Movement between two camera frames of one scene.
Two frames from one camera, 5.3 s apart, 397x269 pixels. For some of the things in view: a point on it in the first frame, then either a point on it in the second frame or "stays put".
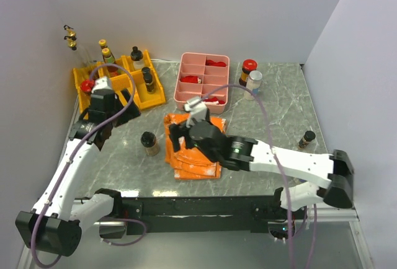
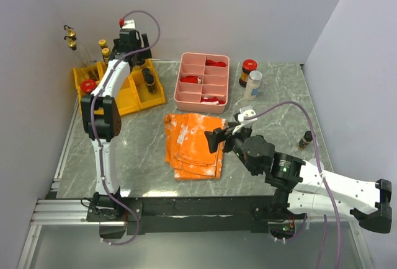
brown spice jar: [149, 141] -> [141, 62]
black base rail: [208, 214] stays put
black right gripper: [177, 131] -> [218, 135]
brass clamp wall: [71, 39] stays put
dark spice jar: [147, 77] stays put
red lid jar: [86, 85] stays put
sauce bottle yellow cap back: [102, 43] stays put
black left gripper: [132, 112] -> [144, 39]
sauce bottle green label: [108, 57] stays put
